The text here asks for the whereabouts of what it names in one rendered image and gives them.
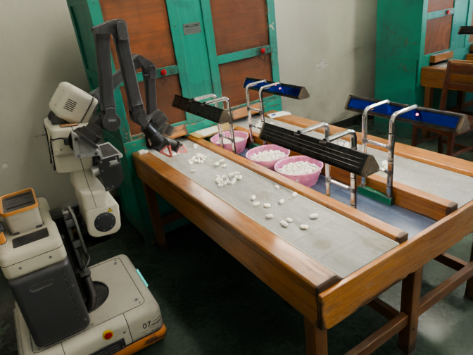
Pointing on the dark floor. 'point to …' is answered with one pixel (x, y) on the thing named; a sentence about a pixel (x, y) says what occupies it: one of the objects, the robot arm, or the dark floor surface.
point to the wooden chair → (449, 111)
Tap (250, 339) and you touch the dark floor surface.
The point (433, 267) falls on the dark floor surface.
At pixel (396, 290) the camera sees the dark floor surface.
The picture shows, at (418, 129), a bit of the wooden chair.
